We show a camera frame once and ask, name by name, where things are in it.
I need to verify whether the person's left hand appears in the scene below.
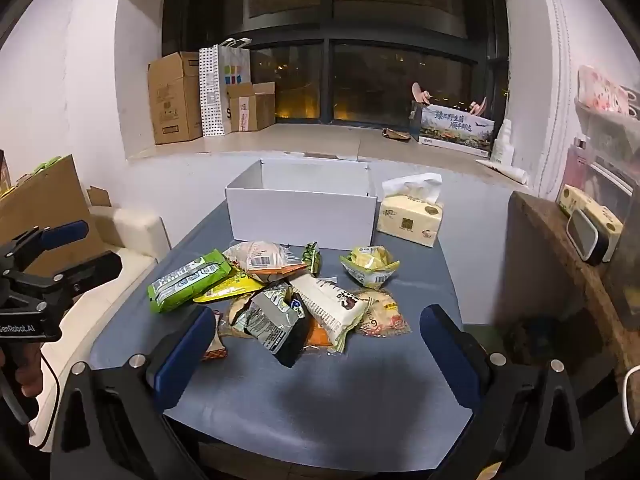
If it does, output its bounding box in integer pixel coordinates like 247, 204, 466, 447
14, 341, 45, 387

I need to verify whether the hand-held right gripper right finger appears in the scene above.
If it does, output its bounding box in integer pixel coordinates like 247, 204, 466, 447
419, 304, 591, 480

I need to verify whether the white paper roll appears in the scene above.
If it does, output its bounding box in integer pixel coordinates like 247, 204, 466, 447
475, 159, 529, 184

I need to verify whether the large brown cardboard carton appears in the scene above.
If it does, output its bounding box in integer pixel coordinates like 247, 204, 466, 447
147, 51, 205, 146

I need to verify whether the white cable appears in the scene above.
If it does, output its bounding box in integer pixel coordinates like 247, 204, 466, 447
620, 365, 640, 436

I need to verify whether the white bottle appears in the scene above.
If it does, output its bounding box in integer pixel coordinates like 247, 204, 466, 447
492, 119, 515, 165

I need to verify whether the wooden side desk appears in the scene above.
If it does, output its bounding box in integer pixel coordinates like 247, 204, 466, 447
507, 191, 640, 403

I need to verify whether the grey snack packet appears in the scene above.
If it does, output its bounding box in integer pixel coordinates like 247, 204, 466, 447
242, 282, 311, 368

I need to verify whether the yellow snack packet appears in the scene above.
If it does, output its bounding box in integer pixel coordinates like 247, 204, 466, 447
192, 267, 266, 303

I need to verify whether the yellow tissue pack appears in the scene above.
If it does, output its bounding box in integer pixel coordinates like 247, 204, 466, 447
376, 172, 445, 248

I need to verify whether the printed landscape box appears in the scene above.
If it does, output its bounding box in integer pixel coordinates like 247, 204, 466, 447
410, 100, 496, 153

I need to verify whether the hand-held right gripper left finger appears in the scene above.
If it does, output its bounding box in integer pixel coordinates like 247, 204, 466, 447
50, 305, 217, 480

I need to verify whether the white cardboard box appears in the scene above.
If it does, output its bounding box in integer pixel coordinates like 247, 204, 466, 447
224, 152, 378, 251

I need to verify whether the white dotted paper bag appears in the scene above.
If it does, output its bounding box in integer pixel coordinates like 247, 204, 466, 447
198, 45, 226, 137

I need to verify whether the orange and white snack packet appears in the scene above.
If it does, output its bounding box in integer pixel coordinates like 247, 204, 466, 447
201, 310, 228, 361

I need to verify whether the small green snack packet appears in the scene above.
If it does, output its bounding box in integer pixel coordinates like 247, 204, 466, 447
302, 241, 323, 275

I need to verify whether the yellow-green snack bag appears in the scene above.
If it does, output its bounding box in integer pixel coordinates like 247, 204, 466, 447
340, 245, 402, 291

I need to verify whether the small open cardboard carton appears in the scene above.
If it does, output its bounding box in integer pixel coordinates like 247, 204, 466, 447
226, 81, 277, 133

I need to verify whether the white sofa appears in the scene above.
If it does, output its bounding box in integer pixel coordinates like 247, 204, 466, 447
27, 205, 171, 411

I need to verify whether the white bag with coloured squares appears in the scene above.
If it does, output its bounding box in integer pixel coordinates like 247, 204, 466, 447
216, 37, 252, 135

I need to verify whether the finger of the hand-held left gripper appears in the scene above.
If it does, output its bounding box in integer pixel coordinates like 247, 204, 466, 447
0, 221, 90, 272
30, 251, 124, 302

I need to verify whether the cream carton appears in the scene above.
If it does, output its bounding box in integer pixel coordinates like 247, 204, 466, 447
556, 184, 625, 241

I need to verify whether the brown snack packet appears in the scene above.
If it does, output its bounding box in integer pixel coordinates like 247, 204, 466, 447
227, 292, 256, 338

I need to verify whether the black framed window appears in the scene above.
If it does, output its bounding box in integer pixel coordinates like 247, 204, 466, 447
162, 0, 508, 128

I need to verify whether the light green object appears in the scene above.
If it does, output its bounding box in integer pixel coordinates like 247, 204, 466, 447
30, 156, 63, 175

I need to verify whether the clear bun packet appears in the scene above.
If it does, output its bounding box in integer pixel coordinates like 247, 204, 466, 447
222, 240, 308, 283

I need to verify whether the cluttered storage shelf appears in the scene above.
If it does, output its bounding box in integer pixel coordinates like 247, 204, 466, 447
560, 64, 640, 281

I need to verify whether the pink bun packet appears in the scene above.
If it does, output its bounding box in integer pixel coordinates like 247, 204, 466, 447
352, 289, 412, 338

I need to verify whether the black and white device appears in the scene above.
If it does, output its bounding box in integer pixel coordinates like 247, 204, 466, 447
567, 208, 623, 267

